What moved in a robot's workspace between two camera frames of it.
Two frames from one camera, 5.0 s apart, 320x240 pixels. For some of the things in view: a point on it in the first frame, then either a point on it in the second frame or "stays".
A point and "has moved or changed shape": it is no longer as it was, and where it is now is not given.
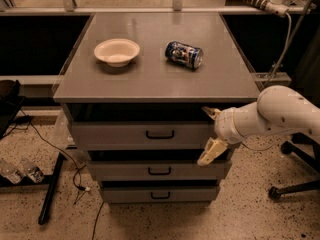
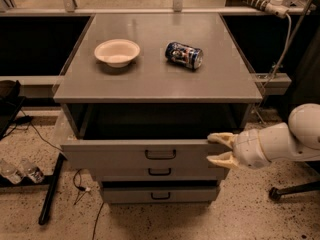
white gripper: [224, 126] to [249, 148]
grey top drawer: [140, 135] has moved or changed shape
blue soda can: [184, 54] stays
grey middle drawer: [160, 170] stays
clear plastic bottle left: [10, 172] stays
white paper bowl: [117, 52] stays
